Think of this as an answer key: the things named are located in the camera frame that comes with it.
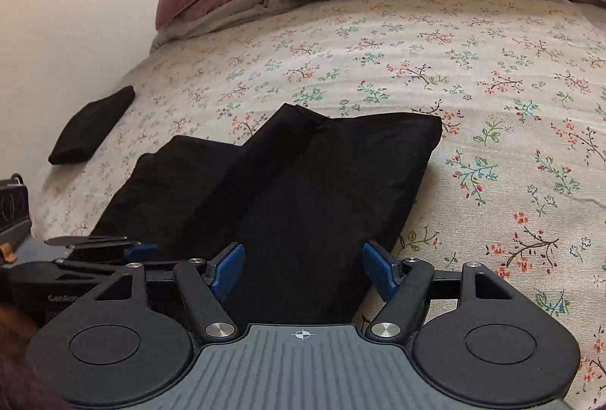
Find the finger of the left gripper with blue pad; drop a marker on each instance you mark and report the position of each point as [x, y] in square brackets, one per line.
[105, 248]

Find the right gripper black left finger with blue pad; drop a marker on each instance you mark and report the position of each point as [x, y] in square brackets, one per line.
[204, 286]

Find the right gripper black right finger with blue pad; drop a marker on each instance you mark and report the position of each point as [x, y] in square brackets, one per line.
[403, 285]

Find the black pants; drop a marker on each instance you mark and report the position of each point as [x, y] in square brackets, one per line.
[302, 196]

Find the person's left hand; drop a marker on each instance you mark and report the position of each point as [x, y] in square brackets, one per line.
[16, 332]

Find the maroon right sleeve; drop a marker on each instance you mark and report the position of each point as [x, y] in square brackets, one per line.
[21, 391]

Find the small black folded cloth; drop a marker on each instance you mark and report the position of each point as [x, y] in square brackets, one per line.
[87, 129]

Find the floral white bed sheet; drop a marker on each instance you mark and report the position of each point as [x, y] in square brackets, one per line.
[517, 181]

